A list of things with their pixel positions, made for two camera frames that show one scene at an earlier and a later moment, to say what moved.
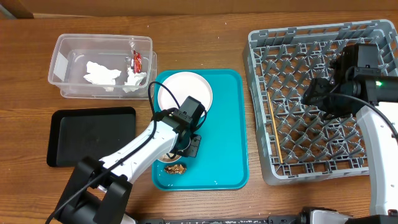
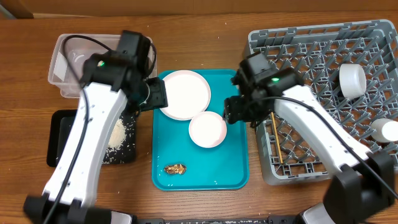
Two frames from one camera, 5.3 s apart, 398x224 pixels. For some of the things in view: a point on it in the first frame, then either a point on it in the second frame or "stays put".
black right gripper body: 319,96 → 236,109
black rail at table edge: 270,219 stays put
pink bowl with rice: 165,158 → 207,129
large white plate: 183,84 stays put
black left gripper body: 191,147 → 152,95
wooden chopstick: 276,132 stays put
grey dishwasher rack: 295,140 stays put
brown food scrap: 176,169 stays put
